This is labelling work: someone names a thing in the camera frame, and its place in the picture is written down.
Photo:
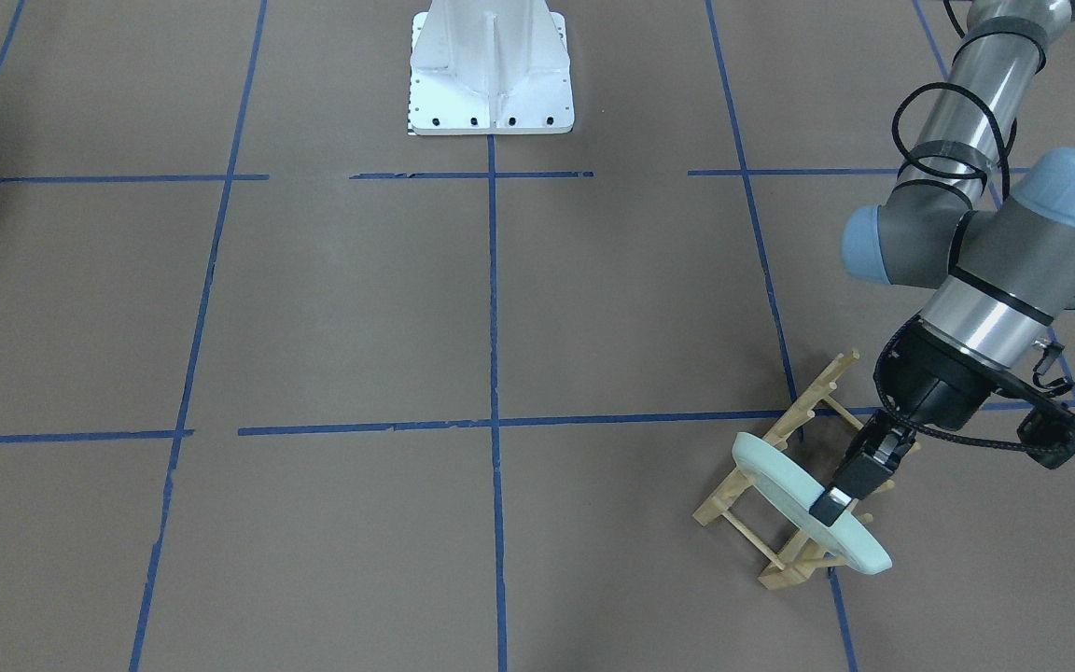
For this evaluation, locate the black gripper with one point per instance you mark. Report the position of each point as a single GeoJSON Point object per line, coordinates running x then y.
{"type": "Point", "coordinates": [941, 384]}

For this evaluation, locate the light green plate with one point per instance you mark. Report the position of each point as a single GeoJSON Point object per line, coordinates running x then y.
{"type": "Point", "coordinates": [792, 490]}

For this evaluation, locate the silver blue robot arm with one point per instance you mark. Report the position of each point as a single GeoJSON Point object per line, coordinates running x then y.
{"type": "Point", "coordinates": [999, 257]}

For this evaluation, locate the wooden dish rack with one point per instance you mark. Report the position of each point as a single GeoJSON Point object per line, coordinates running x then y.
{"type": "Point", "coordinates": [800, 557]}

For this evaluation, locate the blue tape grid lines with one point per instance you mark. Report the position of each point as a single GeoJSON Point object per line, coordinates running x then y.
{"type": "Point", "coordinates": [283, 387]}

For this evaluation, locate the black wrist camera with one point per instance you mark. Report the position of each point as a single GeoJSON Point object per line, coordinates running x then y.
{"type": "Point", "coordinates": [1049, 436]}

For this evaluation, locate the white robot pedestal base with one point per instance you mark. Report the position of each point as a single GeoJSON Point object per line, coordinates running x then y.
{"type": "Point", "coordinates": [481, 67]}

